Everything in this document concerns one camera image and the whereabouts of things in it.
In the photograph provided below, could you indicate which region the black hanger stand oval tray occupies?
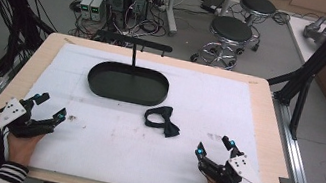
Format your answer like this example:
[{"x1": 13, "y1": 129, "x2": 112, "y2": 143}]
[{"x1": 83, "y1": 28, "x2": 178, "y2": 110}]

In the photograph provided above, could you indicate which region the flat black device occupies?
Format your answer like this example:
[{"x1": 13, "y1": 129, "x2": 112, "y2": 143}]
[{"x1": 200, "y1": 0, "x2": 227, "y2": 16}]

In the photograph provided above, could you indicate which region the tangle of floor cables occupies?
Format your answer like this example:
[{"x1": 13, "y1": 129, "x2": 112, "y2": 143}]
[{"x1": 64, "y1": 0, "x2": 181, "y2": 55}]

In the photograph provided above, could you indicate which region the white foam mat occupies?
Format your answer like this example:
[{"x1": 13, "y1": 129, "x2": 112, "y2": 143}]
[{"x1": 0, "y1": 31, "x2": 289, "y2": 183}]

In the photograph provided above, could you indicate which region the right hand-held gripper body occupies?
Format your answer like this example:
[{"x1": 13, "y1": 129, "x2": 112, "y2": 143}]
[{"x1": 196, "y1": 146, "x2": 270, "y2": 183}]

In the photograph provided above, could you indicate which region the grey metal table leg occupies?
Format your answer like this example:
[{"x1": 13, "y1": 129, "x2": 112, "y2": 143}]
[{"x1": 161, "y1": 0, "x2": 184, "y2": 38}]

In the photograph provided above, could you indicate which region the grey power supply unit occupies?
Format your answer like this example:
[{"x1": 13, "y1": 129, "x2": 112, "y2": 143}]
[
  {"x1": 77, "y1": 0, "x2": 96, "y2": 21},
  {"x1": 87, "y1": 0, "x2": 108, "y2": 24}
]

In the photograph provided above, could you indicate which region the person's left hand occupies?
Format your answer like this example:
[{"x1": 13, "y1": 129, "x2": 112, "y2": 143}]
[{"x1": 1, "y1": 127, "x2": 47, "y2": 172}]

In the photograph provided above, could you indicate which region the bundle of black cables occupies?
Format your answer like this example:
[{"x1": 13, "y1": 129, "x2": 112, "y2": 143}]
[{"x1": 0, "y1": 0, "x2": 53, "y2": 84}]

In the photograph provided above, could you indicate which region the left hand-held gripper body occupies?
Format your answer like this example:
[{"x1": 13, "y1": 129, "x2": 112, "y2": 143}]
[{"x1": 0, "y1": 94, "x2": 60, "y2": 145}]

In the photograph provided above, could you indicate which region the grey metal device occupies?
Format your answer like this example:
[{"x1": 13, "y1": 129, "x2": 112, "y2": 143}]
[{"x1": 300, "y1": 12, "x2": 326, "y2": 46}]

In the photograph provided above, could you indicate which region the black bow tie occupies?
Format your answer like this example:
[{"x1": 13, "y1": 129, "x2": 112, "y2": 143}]
[{"x1": 140, "y1": 102, "x2": 185, "y2": 141}]

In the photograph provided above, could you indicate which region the black round stool chrome base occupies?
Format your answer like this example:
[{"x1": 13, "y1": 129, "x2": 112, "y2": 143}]
[
  {"x1": 235, "y1": 0, "x2": 280, "y2": 32},
  {"x1": 188, "y1": 10, "x2": 264, "y2": 76}
]

